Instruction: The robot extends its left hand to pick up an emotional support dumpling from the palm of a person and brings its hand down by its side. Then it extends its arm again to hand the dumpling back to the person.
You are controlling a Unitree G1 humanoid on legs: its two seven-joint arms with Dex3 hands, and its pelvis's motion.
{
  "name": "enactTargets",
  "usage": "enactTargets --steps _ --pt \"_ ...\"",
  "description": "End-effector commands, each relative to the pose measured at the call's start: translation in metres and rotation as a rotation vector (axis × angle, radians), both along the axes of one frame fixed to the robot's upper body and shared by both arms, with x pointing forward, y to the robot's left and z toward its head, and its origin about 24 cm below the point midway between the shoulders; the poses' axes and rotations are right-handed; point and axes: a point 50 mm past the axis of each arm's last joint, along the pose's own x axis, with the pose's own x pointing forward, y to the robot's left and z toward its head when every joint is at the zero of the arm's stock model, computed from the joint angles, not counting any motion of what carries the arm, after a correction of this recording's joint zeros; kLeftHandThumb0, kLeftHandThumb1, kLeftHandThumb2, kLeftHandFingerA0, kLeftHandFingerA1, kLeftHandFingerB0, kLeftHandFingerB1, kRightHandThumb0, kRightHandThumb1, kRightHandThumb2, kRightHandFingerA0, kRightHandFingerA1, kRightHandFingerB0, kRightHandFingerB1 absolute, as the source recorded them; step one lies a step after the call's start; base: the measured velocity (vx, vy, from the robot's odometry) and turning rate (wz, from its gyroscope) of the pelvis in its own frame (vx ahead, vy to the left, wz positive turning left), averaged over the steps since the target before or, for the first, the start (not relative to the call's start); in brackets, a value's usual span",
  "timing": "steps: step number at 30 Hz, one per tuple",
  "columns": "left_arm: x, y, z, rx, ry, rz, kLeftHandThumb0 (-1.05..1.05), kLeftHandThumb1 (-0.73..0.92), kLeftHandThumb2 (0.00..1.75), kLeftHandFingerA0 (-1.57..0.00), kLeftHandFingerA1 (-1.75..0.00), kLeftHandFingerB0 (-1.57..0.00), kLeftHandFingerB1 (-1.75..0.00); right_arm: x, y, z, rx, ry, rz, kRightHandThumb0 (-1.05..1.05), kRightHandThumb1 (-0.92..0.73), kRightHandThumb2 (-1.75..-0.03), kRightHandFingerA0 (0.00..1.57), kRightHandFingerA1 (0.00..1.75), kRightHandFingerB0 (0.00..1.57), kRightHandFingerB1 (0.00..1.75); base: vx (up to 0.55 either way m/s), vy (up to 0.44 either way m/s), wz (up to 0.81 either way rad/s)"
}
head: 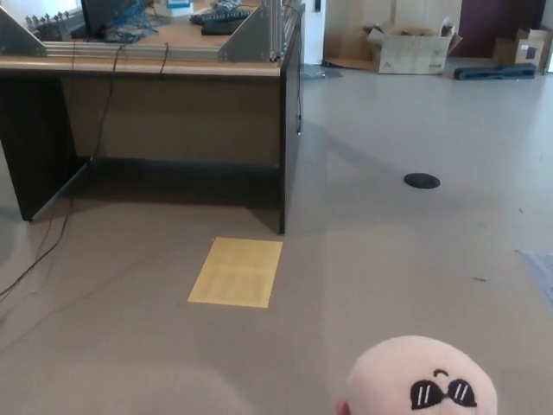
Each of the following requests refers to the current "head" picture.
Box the pink plush dumpling with sunglasses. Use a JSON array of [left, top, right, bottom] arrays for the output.
[[347, 333, 500, 415]]

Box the yellow paper sheet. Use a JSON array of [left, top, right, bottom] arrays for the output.
[[187, 236, 284, 309]]

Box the black round floor cover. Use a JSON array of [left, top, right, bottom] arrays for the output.
[[403, 172, 442, 189]]

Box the clear plastic sheet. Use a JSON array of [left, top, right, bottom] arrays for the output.
[[516, 248, 553, 313]]

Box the crumpled clear plastic bag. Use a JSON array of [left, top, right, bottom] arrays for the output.
[[302, 66, 345, 81]]

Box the wooden desk with dark sides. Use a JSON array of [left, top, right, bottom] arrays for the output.
[[0, 0, 306, 235]]

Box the large open cardboard box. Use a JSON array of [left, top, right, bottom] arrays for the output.
[[362, 16, 463, 75]]

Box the flat cardboard sheet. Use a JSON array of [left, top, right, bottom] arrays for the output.
[[322, 21, 382, 71]]

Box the flat black keyboard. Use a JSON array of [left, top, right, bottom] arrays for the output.
[[200, 18, 244, 36]]

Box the small cardboard box with label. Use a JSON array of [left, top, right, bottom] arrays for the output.
[[492, 25, 553, 75]]

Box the dark purple door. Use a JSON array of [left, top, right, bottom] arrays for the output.
[[457, 0, 543, 58]]

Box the white and blue box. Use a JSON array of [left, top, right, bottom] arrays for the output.
[[154, 0, 196, 19]]

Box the black monitor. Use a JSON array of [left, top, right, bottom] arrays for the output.
[[70, 0, 139, 39]]

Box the row of dark metal bolts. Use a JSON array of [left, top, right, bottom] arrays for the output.
[[24, 11, 73, 32]]

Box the thin black hanging cable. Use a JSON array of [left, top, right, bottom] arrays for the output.
[[295, 50, 303, 136]]

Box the aluminium profile frame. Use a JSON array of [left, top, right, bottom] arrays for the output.
[[0, 0, 303, 62]]

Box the long black power cable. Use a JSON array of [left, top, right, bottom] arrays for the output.
[[0, 42, 126, 300]]

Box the short black cable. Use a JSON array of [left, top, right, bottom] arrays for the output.
[[156, 42, 171, 80]]

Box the blue cable bundle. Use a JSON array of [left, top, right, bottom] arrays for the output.
[[102, 0, 162, 42]]

